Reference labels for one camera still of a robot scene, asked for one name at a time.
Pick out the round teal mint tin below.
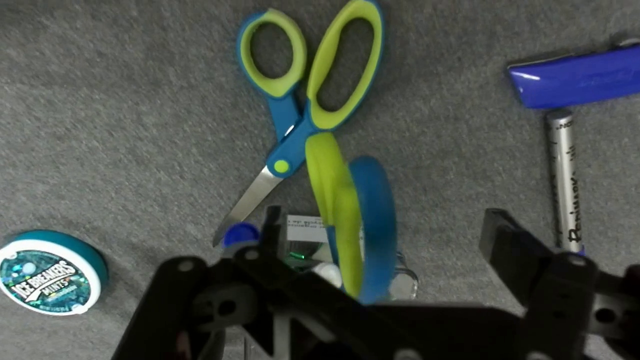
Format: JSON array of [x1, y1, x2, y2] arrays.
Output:
[[0, 228, 111, 319]]

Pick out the blue green scissors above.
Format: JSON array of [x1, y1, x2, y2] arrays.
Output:
[[211, 0, 387, 248], [302, 130, 401, 309]]

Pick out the grey table cloth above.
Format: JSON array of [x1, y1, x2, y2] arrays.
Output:
[[0, 0, 640, 360]]

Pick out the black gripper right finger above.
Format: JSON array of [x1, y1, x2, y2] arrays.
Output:
[[478, 206, 640, 360]]

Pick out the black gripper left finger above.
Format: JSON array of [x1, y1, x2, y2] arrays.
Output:
[[111, 205, 376, 360]]

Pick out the blue rectangular bar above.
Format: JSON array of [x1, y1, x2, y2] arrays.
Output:
[[505, 40, 640, 112]]

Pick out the white glue stick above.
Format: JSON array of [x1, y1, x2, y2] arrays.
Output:
[[310, 261, 344, 290]]

